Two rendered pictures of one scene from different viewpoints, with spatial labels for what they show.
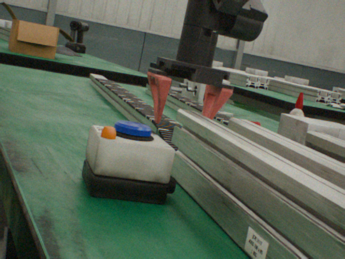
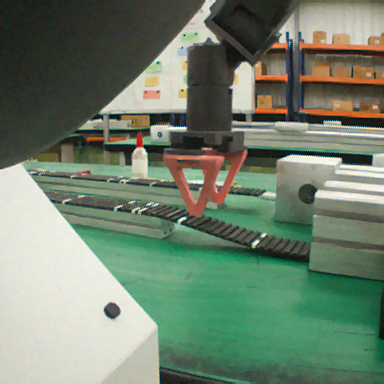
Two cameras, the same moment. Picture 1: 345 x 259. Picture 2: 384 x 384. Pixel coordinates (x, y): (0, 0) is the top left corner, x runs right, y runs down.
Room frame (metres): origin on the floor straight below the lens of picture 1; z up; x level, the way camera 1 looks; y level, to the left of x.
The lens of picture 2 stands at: (0.57, 0.37, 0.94)
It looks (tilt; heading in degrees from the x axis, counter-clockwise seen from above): 12 degrees down; 314
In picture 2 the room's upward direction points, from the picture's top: straight up
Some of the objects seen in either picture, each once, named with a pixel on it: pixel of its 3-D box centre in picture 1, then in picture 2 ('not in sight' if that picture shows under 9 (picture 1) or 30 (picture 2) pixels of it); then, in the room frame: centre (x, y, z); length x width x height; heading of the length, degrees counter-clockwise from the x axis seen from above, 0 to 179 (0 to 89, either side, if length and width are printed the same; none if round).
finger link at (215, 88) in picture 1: (201, 100); (215, 170); (0.91, -0.03, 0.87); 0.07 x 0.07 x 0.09; 20
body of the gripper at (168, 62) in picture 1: (195, 52); (209, 116); (0.90, -0.01, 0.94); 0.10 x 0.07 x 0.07; 110
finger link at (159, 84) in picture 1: (171, 94); (200, 175); (0.89, 0.02, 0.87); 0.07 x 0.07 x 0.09; 20
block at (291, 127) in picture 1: (309, 152); (308, 189); (0.85, -0.20, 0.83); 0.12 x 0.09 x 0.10; 107
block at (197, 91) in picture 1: (204, 91); not in sight; (1.79, -0.07, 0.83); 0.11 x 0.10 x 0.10; 107
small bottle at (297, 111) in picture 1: (296, 117); (139, 155); (1.35, -0.27, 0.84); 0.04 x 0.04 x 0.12
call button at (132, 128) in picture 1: (132, 132); not in sight; (0.61, 0.04, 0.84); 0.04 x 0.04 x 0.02
